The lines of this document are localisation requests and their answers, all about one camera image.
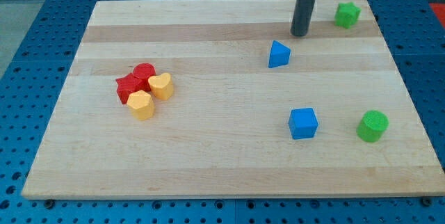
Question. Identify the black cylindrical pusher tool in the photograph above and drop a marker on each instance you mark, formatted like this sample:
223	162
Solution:
302	17

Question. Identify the red star block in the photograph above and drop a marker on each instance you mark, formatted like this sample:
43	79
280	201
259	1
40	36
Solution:
128	85

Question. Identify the blue triangle block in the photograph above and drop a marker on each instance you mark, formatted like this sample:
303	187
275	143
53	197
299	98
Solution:
279	55

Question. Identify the green cylinder block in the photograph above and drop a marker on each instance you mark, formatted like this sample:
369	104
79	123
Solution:
372	126

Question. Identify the red cylinder block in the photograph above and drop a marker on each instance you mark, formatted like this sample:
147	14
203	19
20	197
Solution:
143	72

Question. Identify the wooden board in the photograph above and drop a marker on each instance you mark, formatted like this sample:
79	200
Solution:
224	132

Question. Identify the blue cube block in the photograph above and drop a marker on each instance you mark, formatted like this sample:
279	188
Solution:
302	123

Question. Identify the yellow heart block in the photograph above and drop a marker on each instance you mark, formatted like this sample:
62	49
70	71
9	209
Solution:
161	86

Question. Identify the green star block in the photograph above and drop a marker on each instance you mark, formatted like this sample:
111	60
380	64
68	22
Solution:
347	14

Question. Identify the yellow hexagon block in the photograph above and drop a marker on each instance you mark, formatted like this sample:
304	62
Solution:
141	105

